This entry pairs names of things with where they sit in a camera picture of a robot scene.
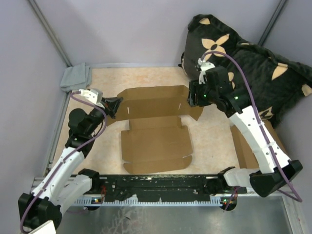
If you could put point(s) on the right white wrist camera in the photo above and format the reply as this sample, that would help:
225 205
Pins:
202 67

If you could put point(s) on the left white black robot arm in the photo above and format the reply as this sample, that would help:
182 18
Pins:
54 196

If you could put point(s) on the grey folded cloth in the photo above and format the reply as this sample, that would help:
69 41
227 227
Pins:
76 77

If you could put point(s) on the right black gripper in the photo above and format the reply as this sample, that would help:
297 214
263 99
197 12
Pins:
194 99

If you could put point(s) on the large flat folded cardboard box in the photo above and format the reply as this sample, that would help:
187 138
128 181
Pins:
245 156

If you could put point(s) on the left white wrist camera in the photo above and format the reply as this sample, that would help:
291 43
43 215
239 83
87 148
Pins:
92 95

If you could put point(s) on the aluminium frame rail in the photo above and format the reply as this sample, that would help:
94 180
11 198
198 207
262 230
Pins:
249 214

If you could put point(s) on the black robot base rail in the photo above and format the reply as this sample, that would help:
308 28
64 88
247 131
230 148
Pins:
166 188

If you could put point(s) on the white paper corner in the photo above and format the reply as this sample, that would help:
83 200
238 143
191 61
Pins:
46 228

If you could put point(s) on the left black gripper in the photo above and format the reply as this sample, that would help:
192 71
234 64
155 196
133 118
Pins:
111 105

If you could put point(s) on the brown cardboard box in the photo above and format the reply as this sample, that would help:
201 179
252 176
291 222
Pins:
156 140

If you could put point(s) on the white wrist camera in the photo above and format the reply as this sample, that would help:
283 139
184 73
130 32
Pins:
202 67
92 95

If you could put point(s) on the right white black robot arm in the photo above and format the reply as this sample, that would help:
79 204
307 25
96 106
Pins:
275 167

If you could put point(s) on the black plush flower-pattern bag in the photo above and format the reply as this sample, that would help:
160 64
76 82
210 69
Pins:
277 84

